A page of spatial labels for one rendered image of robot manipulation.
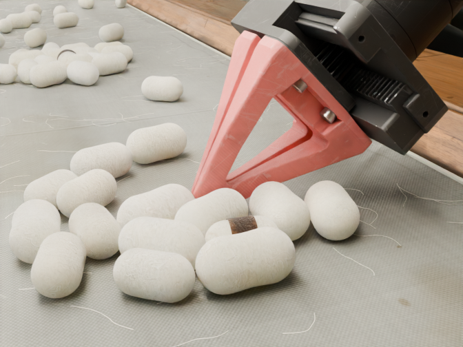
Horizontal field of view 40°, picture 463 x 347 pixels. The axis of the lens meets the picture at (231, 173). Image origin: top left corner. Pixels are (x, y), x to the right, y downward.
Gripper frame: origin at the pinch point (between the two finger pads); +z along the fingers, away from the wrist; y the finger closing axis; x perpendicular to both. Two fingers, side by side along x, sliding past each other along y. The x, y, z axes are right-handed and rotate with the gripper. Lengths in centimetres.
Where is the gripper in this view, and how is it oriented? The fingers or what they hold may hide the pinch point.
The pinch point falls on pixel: (214, 189)
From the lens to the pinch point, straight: 29.8
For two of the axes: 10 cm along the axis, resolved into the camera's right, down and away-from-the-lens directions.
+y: 3.2, 3.2, -8.9
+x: 6.7, 5.9, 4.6
